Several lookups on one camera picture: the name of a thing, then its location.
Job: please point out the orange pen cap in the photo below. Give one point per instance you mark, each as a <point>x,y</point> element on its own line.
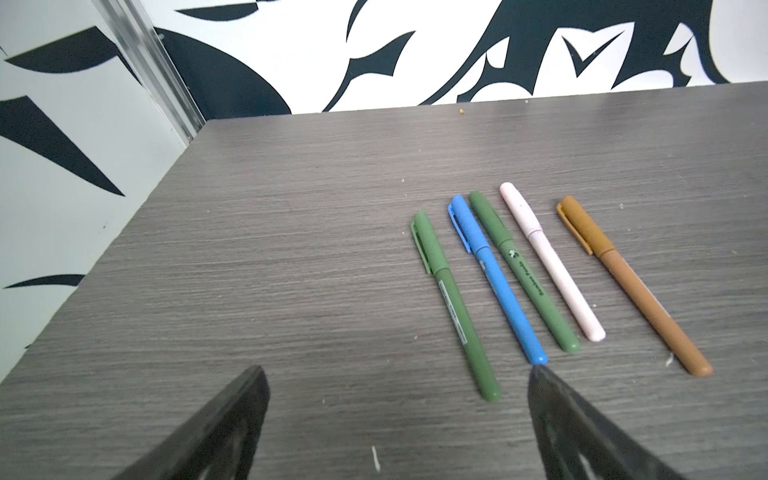
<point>583,227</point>

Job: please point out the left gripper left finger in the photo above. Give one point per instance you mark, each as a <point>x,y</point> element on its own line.
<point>218,442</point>

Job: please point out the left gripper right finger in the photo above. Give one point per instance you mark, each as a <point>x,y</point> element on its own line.
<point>576,441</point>

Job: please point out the green pen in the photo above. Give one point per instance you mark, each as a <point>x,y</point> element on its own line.
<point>483,373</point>
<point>548,311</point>

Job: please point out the green pen cap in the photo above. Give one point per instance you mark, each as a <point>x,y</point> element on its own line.
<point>427,244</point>
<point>489,218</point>

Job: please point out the blue pen cap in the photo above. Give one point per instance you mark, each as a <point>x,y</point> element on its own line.
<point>466,226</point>

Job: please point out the pink pen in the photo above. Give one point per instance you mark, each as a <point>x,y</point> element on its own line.
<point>579,307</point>

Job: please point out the blue pen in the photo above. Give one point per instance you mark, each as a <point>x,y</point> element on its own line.
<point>517,319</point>

